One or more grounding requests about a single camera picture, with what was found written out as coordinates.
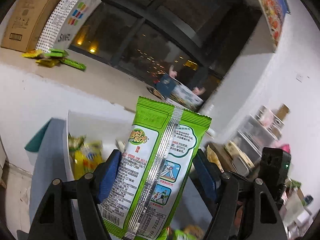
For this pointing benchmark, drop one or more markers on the large green snack bag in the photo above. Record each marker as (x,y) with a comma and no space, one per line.
(153,170)

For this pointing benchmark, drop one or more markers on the clear plastic drawer organizer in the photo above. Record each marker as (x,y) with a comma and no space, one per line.
(257,132)

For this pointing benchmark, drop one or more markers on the pink box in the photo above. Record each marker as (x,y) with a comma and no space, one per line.
(284,147)

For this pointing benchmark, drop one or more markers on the yellow snack pouch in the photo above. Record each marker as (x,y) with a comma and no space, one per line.
(87,158)

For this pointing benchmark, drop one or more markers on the brown cardboard box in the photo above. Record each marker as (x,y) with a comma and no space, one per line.
(26,24)

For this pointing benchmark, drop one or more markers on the blue landscape gift box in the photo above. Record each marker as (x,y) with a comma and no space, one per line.
(176,93)

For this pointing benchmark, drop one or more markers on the white plastic bottle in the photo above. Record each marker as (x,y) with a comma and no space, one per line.
(207,110)

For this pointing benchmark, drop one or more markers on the colourful wall poster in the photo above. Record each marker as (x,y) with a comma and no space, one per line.
(275,12)

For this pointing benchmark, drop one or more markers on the white dotted shopping bag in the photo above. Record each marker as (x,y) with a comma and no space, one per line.
(64,23)

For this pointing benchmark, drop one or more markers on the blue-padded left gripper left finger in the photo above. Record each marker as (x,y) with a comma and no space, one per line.
(105,176)

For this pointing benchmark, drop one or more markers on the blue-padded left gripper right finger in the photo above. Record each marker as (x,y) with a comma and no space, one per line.
(208,174)

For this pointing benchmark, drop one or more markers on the green yellow packets pile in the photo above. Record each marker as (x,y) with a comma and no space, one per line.
(54,57)

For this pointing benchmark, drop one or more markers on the beige tissue pack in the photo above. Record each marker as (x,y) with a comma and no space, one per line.
(234,151)

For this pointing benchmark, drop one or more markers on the yellow Korean chip bag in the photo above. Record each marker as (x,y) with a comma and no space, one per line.
(75,143)

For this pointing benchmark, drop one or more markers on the white open cardboard box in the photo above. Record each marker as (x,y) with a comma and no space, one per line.
(106,130)

